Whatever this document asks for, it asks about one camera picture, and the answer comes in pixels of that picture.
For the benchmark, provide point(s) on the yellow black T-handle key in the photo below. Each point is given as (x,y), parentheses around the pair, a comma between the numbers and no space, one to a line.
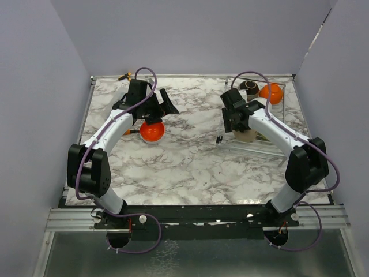
(126,76)

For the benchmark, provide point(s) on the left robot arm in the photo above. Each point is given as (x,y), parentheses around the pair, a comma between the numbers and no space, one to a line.
(88,169)

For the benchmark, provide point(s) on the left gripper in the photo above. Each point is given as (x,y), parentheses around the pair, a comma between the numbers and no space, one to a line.
(162,109)

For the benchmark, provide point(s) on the white orange striped bowl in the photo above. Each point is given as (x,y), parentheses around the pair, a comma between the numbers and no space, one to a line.
(248,136)

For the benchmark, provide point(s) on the orange handled screwdriver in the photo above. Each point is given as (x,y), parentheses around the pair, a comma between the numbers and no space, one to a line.
(128,132)

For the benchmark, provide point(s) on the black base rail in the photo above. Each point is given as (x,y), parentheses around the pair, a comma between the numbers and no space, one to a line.
(192,222)

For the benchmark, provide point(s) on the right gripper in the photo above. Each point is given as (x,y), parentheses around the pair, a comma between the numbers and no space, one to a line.
(229,125)

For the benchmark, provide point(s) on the aluminium frame rail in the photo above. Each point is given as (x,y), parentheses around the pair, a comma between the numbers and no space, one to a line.
(70,220)

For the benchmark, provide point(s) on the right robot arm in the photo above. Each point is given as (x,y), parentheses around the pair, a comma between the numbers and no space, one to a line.
(307,164)

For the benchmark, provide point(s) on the white bowl orange outside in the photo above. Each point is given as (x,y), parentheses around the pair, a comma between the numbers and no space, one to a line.
(276,93)

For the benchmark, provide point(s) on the beige bowl dark outside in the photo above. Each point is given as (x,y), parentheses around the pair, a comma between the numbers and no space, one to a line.
(251,89)

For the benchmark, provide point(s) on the red orange glossy bowl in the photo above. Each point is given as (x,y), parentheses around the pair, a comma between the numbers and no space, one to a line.
(153,131)

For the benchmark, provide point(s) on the white shallow bowl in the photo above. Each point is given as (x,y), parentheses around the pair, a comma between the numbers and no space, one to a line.
(153,142)

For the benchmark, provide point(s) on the white bowl grey outside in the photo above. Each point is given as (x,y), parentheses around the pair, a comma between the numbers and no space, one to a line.
(263,101)

